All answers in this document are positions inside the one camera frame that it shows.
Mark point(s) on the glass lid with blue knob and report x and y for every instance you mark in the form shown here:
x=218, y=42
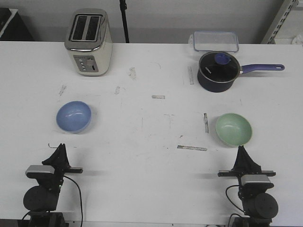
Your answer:
x=219, y=67

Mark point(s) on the blue bowl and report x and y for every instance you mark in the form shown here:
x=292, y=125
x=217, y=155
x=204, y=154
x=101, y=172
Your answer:
x=74, y=117

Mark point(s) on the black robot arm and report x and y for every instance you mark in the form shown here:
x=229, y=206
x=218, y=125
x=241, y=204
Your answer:
x=258, y=207
x=41, y=200

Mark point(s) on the green bowl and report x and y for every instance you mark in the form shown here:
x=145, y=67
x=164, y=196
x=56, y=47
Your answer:
x=233, y=129

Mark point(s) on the dark blue saucepan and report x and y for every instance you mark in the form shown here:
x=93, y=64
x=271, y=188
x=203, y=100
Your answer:
x=221, y=87

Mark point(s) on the cream and chrome toaster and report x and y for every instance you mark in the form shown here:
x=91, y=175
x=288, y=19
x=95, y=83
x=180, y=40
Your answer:
x=88, y=42

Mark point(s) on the black tripod pole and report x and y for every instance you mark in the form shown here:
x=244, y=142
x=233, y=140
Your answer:
x=123, y=7

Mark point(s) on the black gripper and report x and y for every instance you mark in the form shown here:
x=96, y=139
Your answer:
x=58, y=158
x=243, y=160

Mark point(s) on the clear plastic food container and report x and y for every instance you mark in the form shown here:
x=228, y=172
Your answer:
x=206, y=41

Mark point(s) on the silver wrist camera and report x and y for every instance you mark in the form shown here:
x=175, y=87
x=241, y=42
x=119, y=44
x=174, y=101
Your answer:
x=40, y=172
x=253, y=179

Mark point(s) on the white slotted shelf rack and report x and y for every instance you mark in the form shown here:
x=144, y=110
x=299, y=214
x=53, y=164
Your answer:
x=287, y=24

